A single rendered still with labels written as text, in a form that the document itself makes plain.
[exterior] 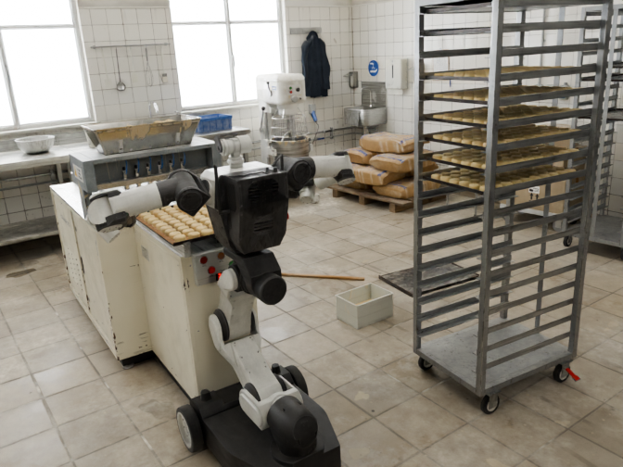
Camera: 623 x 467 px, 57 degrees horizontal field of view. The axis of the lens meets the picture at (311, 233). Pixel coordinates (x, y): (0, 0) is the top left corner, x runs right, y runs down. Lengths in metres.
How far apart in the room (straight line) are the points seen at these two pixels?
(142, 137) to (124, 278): 0.74
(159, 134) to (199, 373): 1.25
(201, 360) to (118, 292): 0.73
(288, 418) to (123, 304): 1.33
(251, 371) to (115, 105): 4.20
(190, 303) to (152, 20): 4.23
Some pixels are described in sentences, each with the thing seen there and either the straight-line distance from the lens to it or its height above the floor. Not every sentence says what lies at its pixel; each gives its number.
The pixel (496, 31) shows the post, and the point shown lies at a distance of 2.32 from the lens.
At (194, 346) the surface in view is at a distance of 2.64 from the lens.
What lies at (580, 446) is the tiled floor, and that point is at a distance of 2.80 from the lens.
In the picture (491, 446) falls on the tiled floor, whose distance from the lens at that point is 2.71.
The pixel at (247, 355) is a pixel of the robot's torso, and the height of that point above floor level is 0.42.
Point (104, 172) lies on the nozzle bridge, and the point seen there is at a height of 1.09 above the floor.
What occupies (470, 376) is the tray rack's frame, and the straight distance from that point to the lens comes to 2.86.
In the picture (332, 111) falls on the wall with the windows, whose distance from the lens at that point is 7.49.
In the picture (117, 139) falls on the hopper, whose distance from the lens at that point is 3.07.
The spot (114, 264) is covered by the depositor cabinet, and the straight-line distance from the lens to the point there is 3.14.
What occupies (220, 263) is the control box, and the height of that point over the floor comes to 0.78.
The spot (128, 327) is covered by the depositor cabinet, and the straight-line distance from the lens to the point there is 3.28.
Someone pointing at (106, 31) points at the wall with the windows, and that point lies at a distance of 6.19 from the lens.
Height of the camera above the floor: 1.65
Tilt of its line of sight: 18 degrees down
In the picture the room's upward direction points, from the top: 3 degrees counter-clockwise
